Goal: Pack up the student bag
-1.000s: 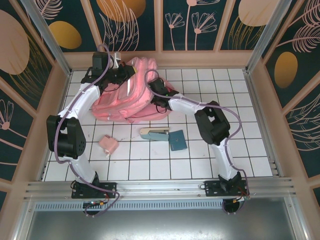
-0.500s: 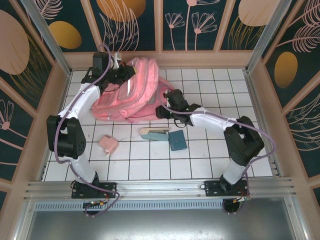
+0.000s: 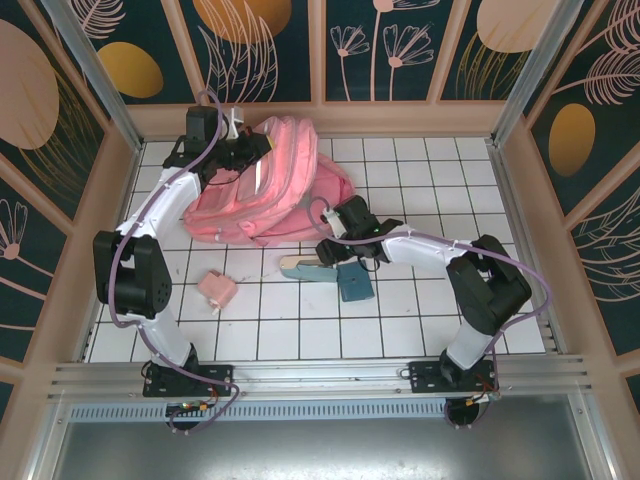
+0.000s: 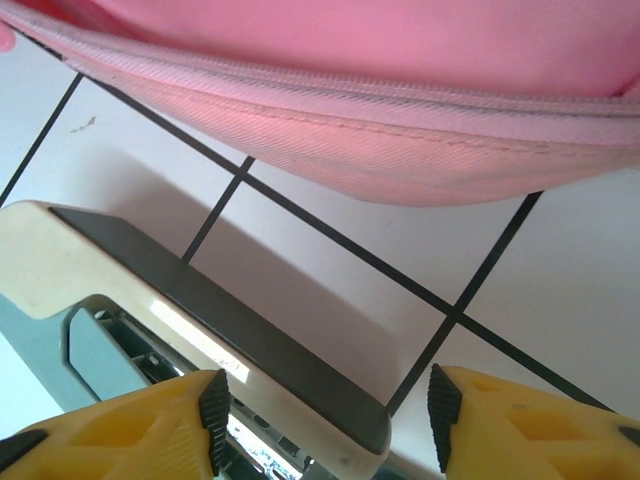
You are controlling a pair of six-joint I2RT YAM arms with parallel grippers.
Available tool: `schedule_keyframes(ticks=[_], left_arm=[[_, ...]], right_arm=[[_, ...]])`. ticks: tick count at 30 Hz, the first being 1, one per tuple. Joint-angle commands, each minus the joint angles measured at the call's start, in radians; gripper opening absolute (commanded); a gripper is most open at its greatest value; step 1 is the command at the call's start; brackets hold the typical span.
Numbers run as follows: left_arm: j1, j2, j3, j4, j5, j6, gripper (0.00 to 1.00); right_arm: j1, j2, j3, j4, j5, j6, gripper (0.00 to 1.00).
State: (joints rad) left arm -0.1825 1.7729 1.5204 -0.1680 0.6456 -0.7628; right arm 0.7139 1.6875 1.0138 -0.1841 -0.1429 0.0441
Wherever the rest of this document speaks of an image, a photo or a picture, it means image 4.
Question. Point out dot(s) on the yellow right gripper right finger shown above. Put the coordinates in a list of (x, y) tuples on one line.
[(540, 435)]

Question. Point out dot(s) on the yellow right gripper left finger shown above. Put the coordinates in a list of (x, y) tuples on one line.
[(115, 440)]

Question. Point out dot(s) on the pink backpack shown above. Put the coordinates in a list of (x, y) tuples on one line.
[(320, 75)]

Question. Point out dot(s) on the cream and grey stapler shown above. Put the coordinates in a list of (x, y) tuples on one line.
[(65, 260)]

